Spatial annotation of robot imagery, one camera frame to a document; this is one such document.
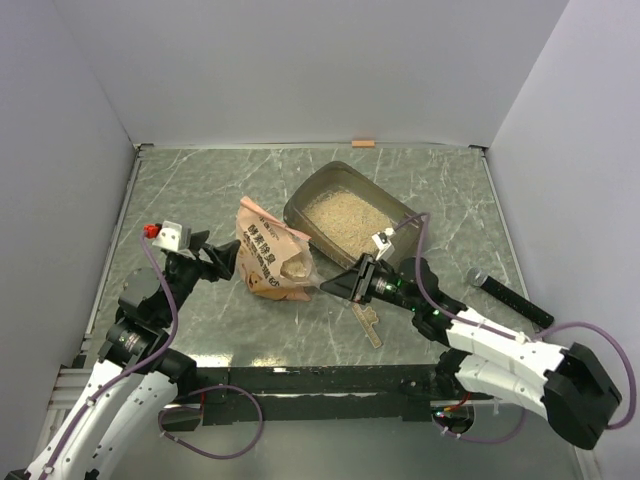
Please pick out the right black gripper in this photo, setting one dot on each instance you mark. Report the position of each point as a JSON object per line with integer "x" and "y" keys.
{"x": 355, "y": 284}

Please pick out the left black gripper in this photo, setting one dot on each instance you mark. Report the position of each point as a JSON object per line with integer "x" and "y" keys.
{"x": 223, "y": 257}

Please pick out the translucent plastic scoop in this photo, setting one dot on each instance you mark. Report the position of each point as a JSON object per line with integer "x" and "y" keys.
{"x": 313, "y": 279}

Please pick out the orange cat litter bag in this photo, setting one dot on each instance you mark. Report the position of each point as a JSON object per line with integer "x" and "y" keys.
{"x": 273, "y": 258}

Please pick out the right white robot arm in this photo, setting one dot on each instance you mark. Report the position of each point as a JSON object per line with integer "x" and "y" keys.
{"x": 566, "y": 386}

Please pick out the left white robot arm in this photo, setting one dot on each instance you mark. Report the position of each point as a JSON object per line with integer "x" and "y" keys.
{"x": 137, "y": 372}

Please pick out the beige cat litter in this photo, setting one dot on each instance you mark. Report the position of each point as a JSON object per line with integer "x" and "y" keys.
{"x": 348, "y": 221}

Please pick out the grey translucent litter box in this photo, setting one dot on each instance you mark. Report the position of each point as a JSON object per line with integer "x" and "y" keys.
{"x": 332, "y": 177}

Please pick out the black cylindrical tool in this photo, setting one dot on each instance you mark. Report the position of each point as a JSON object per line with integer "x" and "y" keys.
{"x": 480, "y": 279}

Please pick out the orange tape piece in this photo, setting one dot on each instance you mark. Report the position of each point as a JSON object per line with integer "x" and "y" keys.
{"x": 364, "y": 144}

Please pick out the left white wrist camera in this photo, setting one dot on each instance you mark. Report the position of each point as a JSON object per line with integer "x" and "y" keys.
{"x": 169, "y": 236}

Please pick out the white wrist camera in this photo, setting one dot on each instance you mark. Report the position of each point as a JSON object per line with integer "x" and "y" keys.
{"x": 382, "y": 241}
{"x": 169, "y": 236}

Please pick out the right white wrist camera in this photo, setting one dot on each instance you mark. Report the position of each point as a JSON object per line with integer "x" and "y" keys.
{"x": 382, "y": 241}

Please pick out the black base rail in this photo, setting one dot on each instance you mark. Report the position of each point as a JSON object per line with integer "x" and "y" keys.
{"x": 408, "y": 392}

